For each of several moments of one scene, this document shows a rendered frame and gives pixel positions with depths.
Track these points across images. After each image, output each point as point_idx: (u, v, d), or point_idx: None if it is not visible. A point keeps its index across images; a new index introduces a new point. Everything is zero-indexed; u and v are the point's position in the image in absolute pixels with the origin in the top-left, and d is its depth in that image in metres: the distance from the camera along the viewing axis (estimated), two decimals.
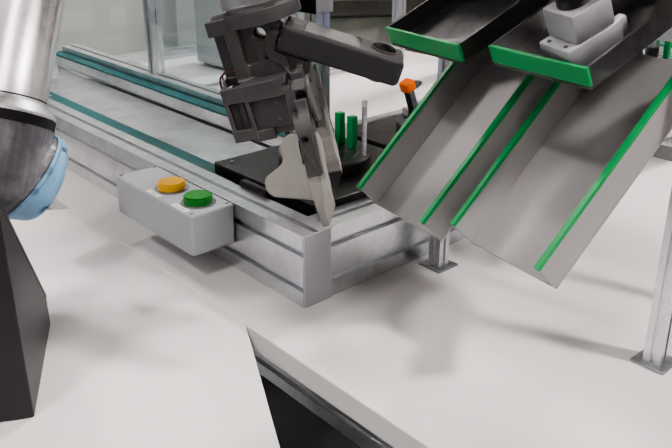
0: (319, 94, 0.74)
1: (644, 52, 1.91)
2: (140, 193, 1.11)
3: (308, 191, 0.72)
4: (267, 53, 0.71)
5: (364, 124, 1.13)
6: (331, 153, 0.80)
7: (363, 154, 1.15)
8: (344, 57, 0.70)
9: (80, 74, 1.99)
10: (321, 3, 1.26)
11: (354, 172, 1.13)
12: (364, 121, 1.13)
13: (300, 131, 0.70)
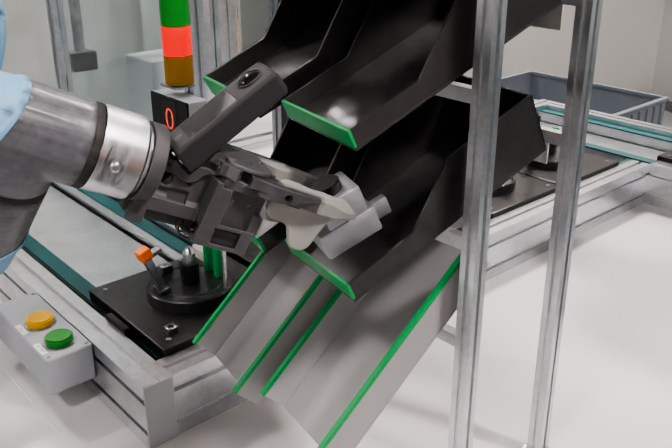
0: (246, 156, 0.73)
1: None
2: (10, 327, 1.18)
3: (323, 217, 0.74)
4: (187, 181, 0.69)
5: (223, 260, 1.21)
6: (302, 179, 0.78)
7: (224, 286, 1.22)
8: (236, 119, 0.68)
9: None
10: None
11: (214, 306, 1.20)
12: (223, 258, 1.20)
13: (279, 199, 0.69)
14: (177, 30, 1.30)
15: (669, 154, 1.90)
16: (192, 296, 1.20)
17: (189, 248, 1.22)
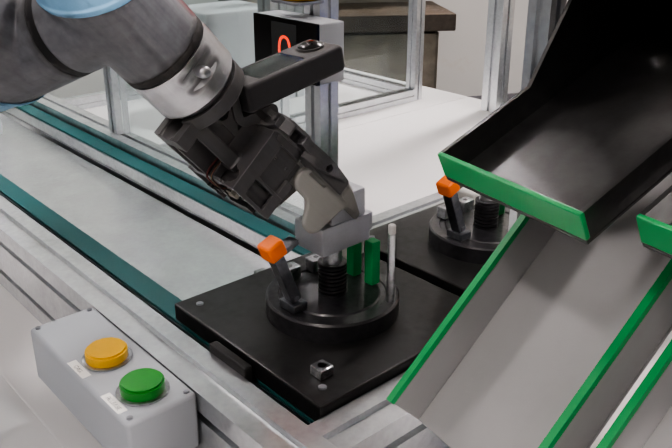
0: None
1: None
2: (60, 365, 0.75)
3: (340, 204, 0.73)
4: (240, 123, 0.65)
5: (391, 258, 0.77)
6: None
7: (389, 299, 0.79)
8: (302, 75, 0.68)
9: (30, 127, 1.63)
10: None
11: (377, 330, 0.77)
12: (391, 255, 0.77)
13: (322, 165, 0.68)
14: None
15: None
16: (343, 315, 0.77)
17: None
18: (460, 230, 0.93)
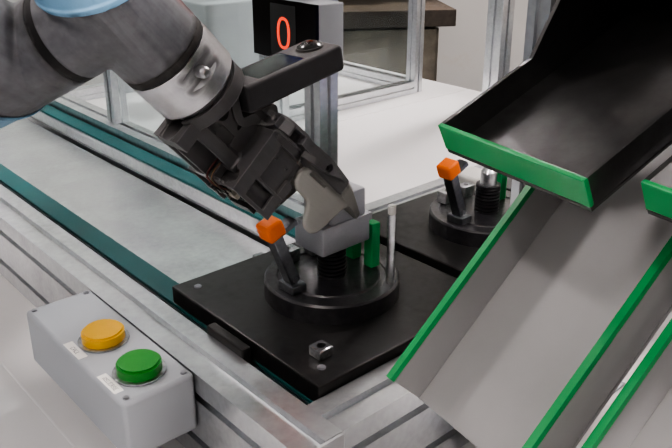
0: None
1: None
2: (57, 346, 0.74)
3: (340, 203, 0.73)
4: (239, 123, 0.65)
5: (391, 239, 0.76)
6: None
7: (389, 281, 0.78)
8: (301, 75, 0.68)
9: (28, 117, 1.62)
10: None
11: (377, 312, 0.76)
12: (391, 236, 0.76)
13: (322, 165, 0.68)
14: None
15: None
16: (342, 296, 0.76)
17: None
18: (461, 214, 0.92)
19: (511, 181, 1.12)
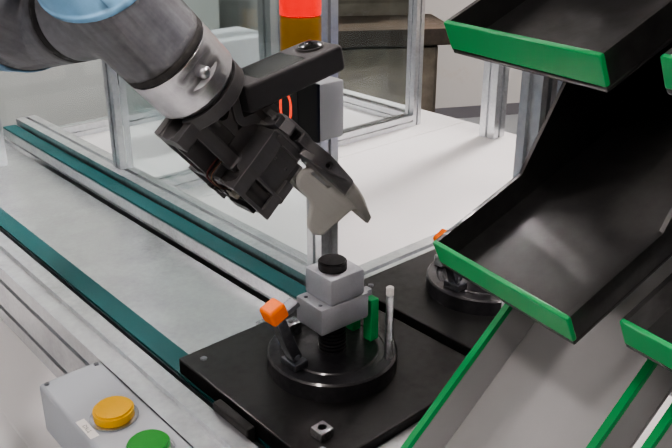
0: None
1: None
2: (69, 423, 0.78)
3: (346, 205, 0.72)
4: (240, 123, 0.65)
5: (389, 318, 0.80)
6: (297, 168, 0.78)
7: (387, 357, 0.81)
8: (301, 75, 0.68)
9: (34, 158, 1.66)
10: (327, 127, 0.92)
11: (376, 388, 0.80)
12: (389, 315, 0.80)
13: (321, 162, 0.68)
14: None
15: None
16: (342, 374, 0.79)
17: None
18: (457, 281, 0.95)
19: None
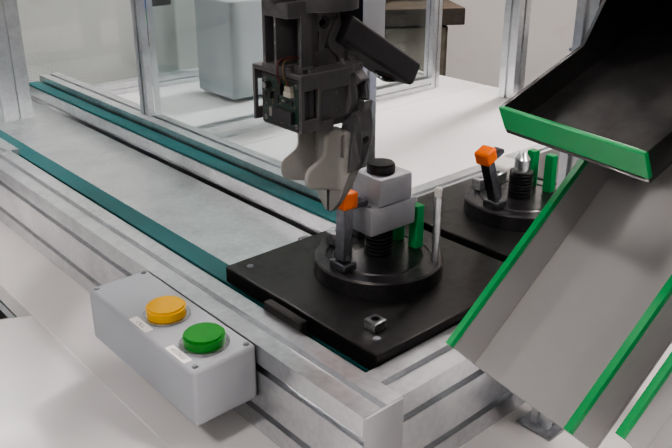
0: None
1: None
2: (122, 321, 0.79)
3: (339, 182, 0.75)
4: (329, 42, 0.69)
5: (437, 220, 0.81)
6: None
7: (434, 260, 0.82)
8: (388, 53, 0.74)
9: (59, 111, 1.66)
10: None
11: (424, 289, 0.80)
12: (437, 217, 0.81)
13: (364, 131, 0.72)
14: None
15: None
16: (391, 274, 0.80)
17: None
18: (497, 199, 0.96)
19: (539, 170, 1.16)
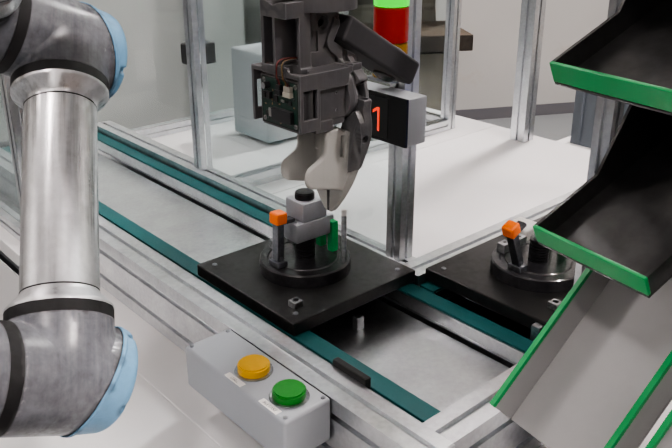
0: None
1: None
2: (217, 376, 0.96)
3: (339, 182, 0.75)
4: (328, 42, 0.69)
5: (343, 232, 1.15)
6: None
7: (343, 260, 1.17)
8: (387, 53, 0.74)
9: (115, 160, 1.84)
10: (413, 135, 1.11)
11: (334, 280, 1.15)
12: (343, 230, 1.15)
13: (364, 131, 0.72)
14: (397, 11, 1.07)
15: None
16: (311, 270, 1.15)
17: None
18: (520, 264, 1.14)
19: None
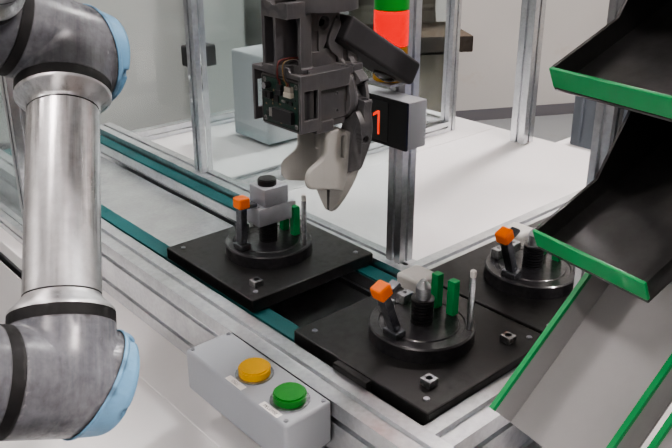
0: None
1: None
2: (218, 379, 0.96)
3: (339, 182, 0.75)
4: (329, 42, 0.69)
5: (303, 216, 1.22)
6: None
7: (303, 243, 1.24)
8: (387, 53, 0.74)
9: (115, 162, 1.84)
10: (413, 138, 1.11)
11: (294, 262, 1.22)
12: (303, 214, 1.22)
13: (364, 131, 0.72)
14: (397, 15, 1.07)
15: None
16: (273, 252, 1.22)
17: None
18: (395, 329, 0.98)
19: (454, 279, 1.17)
